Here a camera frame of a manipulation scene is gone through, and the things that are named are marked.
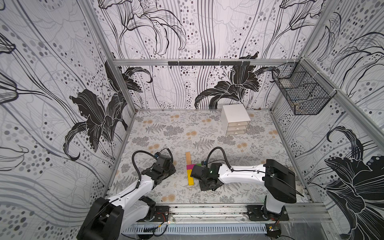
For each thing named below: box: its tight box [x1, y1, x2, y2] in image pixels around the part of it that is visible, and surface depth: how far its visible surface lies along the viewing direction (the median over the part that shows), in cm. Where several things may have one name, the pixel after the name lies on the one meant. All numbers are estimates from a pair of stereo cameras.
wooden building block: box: [185, 152, 192, 165], surface depth 93 cm
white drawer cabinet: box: [220, 104, 251, 136], surface depth 100 cm
